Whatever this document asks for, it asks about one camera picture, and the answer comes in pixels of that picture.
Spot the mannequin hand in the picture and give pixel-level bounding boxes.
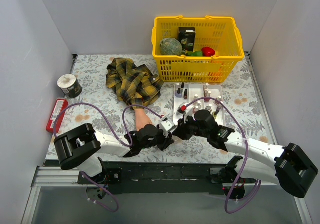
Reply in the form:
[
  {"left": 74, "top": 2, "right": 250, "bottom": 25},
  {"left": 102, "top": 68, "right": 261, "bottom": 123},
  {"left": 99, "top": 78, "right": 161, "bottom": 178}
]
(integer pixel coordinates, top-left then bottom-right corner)
[{"left": 134, "top": 108, "right": 153, "bottom": 131}]

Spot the yellow plaid shirt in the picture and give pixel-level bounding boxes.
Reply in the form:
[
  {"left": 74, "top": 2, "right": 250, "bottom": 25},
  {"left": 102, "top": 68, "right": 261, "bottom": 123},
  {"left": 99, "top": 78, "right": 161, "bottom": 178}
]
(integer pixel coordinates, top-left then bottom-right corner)
[{"left": 106, "top": 58, "right": 164, "bottom": 109}]

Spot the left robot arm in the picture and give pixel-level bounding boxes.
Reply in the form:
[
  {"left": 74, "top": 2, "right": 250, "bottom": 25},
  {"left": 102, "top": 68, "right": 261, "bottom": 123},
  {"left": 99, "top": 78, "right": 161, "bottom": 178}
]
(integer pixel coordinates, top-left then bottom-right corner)
[{"left": 54, "top": 120, "right": 176, "bottom": 184}]

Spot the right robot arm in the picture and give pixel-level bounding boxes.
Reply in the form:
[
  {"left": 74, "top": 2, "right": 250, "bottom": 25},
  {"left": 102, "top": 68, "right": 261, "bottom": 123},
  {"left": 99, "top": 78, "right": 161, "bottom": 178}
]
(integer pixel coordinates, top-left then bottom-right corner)
[{"left": 173, "top": 110, "right": 319, "bottom": 199}]

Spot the yellow polish bottle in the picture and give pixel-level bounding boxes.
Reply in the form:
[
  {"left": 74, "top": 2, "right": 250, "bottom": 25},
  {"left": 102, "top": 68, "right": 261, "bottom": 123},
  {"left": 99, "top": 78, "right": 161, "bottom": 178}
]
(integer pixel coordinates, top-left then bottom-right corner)
[{"left": 212, "top": 104, "right": 223, "bottom": 118}]

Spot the clear polish bottle white cap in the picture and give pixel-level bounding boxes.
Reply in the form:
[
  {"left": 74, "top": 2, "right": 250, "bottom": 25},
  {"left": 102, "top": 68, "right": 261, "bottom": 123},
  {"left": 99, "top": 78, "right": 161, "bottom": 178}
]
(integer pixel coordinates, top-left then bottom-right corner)
[{"left": 193, "top": 94, "right": 202, "bottom": 113}]

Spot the glitter polish bottle black cap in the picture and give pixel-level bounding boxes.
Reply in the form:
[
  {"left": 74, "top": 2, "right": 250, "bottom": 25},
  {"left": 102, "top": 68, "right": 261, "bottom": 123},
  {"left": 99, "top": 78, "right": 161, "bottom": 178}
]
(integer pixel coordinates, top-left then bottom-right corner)
[{"left": 176, "top": 105, "right": 187, "bottom": 115}]

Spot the pale glitter polish bottle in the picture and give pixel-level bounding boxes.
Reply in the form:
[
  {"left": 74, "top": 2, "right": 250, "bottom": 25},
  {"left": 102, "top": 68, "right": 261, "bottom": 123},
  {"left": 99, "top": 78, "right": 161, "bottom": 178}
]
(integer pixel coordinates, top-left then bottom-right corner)
[{"left": 214, "top": 95, "right": 223, "bottom": 106}]

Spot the red glitter polish bottle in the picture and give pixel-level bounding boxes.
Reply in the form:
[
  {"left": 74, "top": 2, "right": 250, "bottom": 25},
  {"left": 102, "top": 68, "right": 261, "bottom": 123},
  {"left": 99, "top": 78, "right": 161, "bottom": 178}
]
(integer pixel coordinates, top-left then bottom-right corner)
[{"left": 204, "top": 90, "right": 212, "bottom": 103}]

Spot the dark red polish bottle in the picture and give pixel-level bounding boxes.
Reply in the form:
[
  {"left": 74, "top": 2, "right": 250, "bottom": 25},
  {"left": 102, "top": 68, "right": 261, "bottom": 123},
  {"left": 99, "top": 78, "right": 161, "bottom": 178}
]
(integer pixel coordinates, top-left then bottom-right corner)
[{"left": 183, "top": 89, "right": 188, "bottom": 100}]

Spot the white divided tray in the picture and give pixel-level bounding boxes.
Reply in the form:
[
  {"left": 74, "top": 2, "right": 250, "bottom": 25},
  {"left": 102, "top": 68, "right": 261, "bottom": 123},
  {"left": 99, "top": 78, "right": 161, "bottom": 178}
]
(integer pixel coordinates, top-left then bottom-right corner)
[{"left": 173, "top": 82, "right": 226, "bottom": 126}]

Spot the lilac polish bottle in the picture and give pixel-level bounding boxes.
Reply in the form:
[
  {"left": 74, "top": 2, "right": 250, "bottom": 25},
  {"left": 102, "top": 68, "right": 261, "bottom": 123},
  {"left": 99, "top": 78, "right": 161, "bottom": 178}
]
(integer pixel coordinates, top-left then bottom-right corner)
[{"left": 174, "top": 83, "right": 182, "bottom": 98}]

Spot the floral table mat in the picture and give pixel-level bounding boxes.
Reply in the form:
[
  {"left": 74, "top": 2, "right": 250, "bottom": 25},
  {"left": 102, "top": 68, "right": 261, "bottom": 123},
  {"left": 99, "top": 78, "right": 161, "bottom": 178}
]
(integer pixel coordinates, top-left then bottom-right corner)
[{"left": 59, "top": 55, "right": 275, "bottom": 164}]

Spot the green bell pepper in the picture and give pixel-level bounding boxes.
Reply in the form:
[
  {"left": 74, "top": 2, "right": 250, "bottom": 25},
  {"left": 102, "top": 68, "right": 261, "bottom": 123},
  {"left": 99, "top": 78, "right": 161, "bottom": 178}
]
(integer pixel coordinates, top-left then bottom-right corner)
[{"left": 188, "top": 50, "right": 203, "bottom": 57}]

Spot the red bell pepper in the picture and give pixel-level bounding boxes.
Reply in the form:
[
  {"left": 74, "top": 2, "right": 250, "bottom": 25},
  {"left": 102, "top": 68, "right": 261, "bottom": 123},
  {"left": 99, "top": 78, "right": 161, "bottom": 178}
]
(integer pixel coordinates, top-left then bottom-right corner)
[{"left": 201, "top": 46, "right": 216, "bottom": 57}]

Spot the yellow plastic basket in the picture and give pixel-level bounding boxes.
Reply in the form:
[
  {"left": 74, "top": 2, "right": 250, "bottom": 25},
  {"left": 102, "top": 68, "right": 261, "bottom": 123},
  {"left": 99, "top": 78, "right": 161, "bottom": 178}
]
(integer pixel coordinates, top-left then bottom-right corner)
[{"left": 151, "top": 15, "right": 245, "bottom": 83}]

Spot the green melon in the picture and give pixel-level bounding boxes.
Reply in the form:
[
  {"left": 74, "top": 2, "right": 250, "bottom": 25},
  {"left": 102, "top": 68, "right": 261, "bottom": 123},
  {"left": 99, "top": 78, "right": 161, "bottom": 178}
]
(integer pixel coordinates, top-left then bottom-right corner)
[{"left": 159, "top": 38, "right": 183, "bottom": 56}]

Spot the black carton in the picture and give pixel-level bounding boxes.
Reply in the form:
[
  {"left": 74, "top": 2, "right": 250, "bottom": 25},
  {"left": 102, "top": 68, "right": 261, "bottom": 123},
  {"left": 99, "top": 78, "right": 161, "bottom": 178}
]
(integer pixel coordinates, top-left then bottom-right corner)
[{"left": 178, "top": 27, "right": 196, "bottom": 56}]

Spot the red flat box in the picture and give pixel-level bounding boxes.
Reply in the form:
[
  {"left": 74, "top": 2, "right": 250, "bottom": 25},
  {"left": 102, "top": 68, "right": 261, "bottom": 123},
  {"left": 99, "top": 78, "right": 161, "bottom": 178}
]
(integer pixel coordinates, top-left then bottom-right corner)
[{"left": 46, "top": 98, "right": 69, "bottom": 133}]

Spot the black tin with white lid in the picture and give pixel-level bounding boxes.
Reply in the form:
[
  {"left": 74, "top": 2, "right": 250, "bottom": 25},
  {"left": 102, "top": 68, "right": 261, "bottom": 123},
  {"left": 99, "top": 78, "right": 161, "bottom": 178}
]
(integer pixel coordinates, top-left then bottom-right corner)
[{"left": 57, "top": 74, "right": 83, "bottom": 99}]

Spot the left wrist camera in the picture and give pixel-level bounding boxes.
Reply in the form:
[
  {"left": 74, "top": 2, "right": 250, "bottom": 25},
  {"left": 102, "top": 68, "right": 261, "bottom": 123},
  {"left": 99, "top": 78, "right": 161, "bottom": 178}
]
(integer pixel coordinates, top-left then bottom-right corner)
[{"left": 159, "top": 119, "right": 176, "bottom": 136}]

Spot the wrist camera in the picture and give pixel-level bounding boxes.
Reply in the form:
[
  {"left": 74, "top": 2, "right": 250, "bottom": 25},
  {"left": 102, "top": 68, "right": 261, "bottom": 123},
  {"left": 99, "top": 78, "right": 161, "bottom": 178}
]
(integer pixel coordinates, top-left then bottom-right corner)
[
  {"left": 159, "top": 119, "right": 176, "bottom": 136},
  {"left": 180, "top": 102, "right": 194, "bottom": 118}
]

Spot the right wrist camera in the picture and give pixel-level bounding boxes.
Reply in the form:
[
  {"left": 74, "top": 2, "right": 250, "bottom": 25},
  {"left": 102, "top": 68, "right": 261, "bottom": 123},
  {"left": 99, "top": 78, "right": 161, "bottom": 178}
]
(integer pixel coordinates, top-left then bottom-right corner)
[{"left": 180, "top": 102, "right": 194, "bottom": 118}]

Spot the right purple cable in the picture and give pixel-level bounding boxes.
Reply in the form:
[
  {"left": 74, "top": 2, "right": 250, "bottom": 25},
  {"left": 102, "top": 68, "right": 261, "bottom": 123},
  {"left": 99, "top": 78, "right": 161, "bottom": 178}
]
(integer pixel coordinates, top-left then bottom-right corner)
[{"left": 186, "top": 96, "right": 262, "bottom": 214}]

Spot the purple cable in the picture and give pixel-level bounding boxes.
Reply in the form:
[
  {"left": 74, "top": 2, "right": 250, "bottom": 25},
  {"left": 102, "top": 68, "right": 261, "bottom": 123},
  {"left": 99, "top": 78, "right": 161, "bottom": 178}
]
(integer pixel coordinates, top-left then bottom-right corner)
[
  {"left": 53, "top": 102, "right": 165, "bottom": 213},
  {"left": 186, "top": 96, "right": 262, "bottom": 214}
]

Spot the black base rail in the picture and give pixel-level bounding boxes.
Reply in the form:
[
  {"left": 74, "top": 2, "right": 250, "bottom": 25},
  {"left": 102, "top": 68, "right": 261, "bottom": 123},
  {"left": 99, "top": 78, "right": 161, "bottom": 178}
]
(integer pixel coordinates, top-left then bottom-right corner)
[{"left": 77, "top": 161, "right": 247, "bottom": 196}]

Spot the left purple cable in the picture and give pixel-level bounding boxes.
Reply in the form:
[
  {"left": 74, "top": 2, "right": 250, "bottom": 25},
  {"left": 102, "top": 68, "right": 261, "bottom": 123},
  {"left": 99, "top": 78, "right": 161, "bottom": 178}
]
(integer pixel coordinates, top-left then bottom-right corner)
[{"left": 53, "top": 102, "right": 165, "bottom": 213}]

